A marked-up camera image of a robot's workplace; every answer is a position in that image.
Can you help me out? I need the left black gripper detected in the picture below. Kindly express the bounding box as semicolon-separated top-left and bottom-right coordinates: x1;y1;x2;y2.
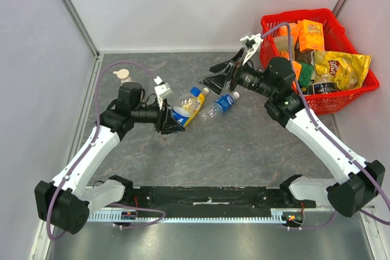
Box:
132;96;185;135

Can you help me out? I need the clear blue label bottle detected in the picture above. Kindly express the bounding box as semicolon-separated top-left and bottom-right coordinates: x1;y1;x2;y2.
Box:
172;91;197;126

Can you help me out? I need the crushed clear water bottle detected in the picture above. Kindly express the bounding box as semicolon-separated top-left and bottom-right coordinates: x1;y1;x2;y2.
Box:
199;91;240;122

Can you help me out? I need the blue bottle cap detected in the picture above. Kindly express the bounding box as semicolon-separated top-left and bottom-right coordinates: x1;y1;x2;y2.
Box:
190;86;202;97

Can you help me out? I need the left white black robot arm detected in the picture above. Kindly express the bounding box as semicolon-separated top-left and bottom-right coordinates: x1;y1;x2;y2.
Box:
34;82;184;239

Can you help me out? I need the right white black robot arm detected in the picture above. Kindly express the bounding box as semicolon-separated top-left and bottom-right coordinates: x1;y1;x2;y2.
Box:
198;49;385;217

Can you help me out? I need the yellow juice bottle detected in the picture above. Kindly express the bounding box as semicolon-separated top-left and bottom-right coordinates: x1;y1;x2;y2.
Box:
184;87;210;127

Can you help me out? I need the beige pump soap bottle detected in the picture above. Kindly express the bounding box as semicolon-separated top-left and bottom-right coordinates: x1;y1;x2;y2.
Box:
113;69;132;84

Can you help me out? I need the brown cardboard box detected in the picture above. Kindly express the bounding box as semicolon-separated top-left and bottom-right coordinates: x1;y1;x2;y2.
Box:
274;35;295;59

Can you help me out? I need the small orange box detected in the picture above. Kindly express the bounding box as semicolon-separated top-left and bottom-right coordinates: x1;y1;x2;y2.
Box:
277;23;300;36

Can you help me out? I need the orange packet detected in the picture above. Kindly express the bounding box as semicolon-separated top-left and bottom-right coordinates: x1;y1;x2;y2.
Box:
292;61;302;80

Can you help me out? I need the green package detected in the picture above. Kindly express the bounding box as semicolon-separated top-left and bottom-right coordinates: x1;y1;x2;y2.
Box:
298;63;314;88

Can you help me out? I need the orange scrub daddy box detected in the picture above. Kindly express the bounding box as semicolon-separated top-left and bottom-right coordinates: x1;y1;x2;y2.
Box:
298;19;325;52

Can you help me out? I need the dark can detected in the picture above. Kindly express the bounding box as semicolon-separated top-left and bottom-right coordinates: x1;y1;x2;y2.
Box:
307;82;338;95

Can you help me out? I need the yellow chips bag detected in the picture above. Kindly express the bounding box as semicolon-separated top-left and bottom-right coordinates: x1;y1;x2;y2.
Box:
312;51;372;91

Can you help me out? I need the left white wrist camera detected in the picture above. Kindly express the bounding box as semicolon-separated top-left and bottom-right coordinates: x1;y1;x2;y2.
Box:
154;76;172;110

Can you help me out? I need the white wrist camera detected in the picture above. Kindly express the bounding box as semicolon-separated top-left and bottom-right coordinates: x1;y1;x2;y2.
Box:
240;33;263;65
154;76;172;110

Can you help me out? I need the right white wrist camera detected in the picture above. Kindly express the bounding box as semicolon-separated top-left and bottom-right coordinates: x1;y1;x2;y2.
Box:
240;33;263;65

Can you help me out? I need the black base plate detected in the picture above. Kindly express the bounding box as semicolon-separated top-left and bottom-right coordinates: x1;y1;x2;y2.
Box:
120;186;316;219

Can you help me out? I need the white cable duct rail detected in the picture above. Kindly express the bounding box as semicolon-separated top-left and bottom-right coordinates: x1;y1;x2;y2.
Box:
87;208;303;224

